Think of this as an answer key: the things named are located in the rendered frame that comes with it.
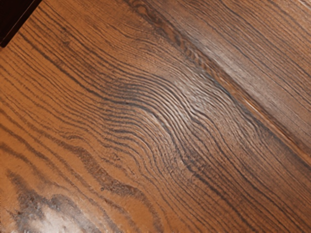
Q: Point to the dark brown cabinet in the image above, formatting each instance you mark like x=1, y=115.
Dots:
x=12, y=17

